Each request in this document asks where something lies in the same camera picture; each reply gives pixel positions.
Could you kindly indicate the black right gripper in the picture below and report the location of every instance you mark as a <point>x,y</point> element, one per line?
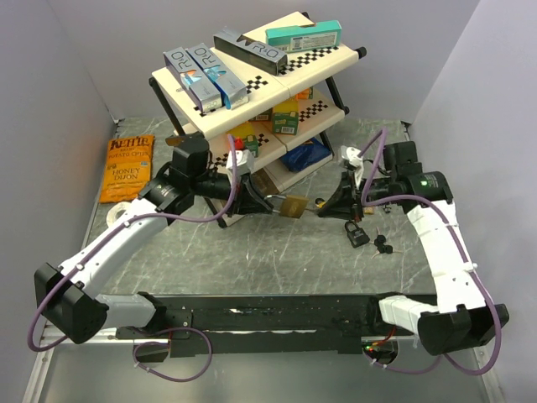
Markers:
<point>342,203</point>

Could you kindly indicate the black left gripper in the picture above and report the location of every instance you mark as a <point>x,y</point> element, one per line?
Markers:
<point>249,199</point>

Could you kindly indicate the yellow padlock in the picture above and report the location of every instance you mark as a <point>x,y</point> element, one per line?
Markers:
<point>320,203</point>

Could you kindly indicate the black round padlock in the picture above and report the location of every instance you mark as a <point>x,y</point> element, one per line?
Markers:
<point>355,234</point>

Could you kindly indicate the large brass padlock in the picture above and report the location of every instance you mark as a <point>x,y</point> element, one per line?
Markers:
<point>291,206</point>

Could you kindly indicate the black-headed key bunch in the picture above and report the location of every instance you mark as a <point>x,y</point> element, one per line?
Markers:
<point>380,243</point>

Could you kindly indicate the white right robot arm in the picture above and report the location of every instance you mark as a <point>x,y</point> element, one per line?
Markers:
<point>464,315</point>

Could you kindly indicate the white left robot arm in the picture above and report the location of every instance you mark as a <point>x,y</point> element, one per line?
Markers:
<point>70,296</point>

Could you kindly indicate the brown packaged item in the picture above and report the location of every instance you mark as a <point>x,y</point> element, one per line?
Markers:
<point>264,183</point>

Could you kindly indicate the blue snack bag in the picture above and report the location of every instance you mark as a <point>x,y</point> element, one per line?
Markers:
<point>305,155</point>

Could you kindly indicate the green yellow box front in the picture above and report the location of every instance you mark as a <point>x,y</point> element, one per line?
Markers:
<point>250,143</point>

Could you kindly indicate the green yellow box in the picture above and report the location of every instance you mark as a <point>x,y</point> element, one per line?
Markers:
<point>285,117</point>
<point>250,143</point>

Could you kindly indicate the green yellow box rear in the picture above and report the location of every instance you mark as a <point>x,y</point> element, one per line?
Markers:
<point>285,117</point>

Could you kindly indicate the blue R+O box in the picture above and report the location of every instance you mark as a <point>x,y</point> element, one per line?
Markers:
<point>233,91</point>

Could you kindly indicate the purple R+O box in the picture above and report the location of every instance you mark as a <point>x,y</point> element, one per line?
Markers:
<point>193,80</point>

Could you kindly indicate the orange Kettle chips bag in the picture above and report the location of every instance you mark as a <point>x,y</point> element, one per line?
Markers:
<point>128,168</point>

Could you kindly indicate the cream three-tier shelf rack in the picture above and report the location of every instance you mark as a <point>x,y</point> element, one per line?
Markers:
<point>316,115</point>

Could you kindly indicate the white tape roll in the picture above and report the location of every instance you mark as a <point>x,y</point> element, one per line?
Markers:
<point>118,214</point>

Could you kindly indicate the dark grey R+O box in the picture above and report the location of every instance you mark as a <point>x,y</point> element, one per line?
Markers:
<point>257,54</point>

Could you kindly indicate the teal toothpaste box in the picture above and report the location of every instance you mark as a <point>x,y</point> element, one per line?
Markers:
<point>297,38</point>

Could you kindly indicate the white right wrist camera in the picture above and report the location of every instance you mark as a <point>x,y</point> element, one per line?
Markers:
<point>352,160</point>

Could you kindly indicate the brown wooden-handled tool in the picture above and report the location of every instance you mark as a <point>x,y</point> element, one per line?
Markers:
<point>177,140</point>

